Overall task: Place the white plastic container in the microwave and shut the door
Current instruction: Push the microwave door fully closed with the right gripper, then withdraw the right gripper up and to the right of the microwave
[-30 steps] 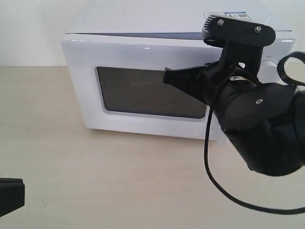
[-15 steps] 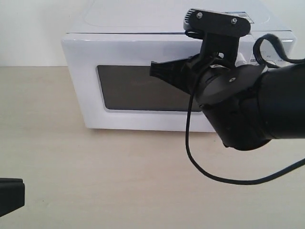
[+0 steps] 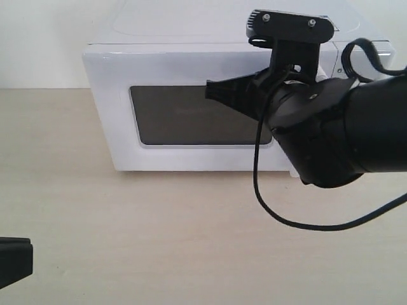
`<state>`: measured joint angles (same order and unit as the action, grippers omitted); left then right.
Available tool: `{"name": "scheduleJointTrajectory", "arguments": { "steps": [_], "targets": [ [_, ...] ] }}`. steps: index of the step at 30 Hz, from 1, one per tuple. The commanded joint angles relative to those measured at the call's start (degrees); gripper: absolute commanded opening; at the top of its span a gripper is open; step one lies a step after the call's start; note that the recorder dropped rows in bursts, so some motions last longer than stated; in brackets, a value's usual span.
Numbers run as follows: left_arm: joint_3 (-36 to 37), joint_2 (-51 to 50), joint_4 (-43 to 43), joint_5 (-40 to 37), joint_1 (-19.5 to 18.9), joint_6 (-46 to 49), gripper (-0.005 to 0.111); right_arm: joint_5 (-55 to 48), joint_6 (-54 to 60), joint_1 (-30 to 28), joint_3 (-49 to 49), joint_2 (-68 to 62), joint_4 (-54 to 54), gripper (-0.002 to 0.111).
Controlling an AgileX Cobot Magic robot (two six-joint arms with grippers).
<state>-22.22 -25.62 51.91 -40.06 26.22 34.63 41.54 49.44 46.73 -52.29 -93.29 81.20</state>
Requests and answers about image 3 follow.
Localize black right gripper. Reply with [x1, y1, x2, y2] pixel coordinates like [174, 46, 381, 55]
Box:
[205, 71, 356, 127]

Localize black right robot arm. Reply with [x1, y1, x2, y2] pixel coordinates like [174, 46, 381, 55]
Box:
[205, 69, 406, 188]

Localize white microwave oven body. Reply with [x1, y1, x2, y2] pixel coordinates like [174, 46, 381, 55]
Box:
[88, 1, 396, 78]

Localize warning label sticker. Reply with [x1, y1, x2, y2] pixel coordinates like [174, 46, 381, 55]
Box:
[319, 15, 340, 32]

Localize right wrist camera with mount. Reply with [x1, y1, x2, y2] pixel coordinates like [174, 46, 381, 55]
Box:
[246, 10, 335, 83]

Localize black camera cable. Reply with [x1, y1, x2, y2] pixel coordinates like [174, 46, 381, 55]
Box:
[252, 37, 407, 232]

